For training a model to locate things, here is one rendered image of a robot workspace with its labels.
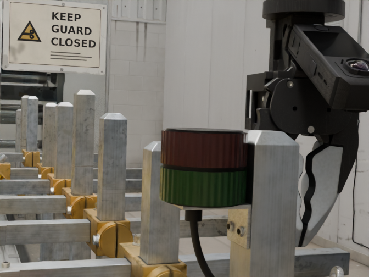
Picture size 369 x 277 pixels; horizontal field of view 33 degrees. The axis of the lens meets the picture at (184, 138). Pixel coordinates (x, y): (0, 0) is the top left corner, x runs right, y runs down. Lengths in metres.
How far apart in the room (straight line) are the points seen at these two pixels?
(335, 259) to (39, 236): 0.43
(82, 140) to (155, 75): 8.49
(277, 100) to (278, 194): 0.11
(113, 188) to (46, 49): 2.07
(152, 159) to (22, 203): 0.57
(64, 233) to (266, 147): 0.57
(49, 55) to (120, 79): 6.57
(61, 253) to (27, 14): 1.70
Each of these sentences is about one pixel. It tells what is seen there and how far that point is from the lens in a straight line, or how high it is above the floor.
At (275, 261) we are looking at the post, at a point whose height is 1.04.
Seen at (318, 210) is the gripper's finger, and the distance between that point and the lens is 0.54.
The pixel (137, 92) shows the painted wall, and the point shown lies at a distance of 9.54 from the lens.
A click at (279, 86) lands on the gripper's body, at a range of 0.52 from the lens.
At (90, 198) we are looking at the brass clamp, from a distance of 1.14.
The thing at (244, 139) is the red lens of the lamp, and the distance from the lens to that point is 0.41.
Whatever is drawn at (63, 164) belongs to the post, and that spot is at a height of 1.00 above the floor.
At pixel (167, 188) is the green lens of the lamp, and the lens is 0.41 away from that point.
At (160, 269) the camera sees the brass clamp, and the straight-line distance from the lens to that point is 0.67.
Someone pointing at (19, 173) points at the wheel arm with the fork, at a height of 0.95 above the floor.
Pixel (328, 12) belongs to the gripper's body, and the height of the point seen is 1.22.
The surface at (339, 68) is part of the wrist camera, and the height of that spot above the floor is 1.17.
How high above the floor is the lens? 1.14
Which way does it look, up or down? 3 degrees down
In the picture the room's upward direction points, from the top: 2 degrees clockwise
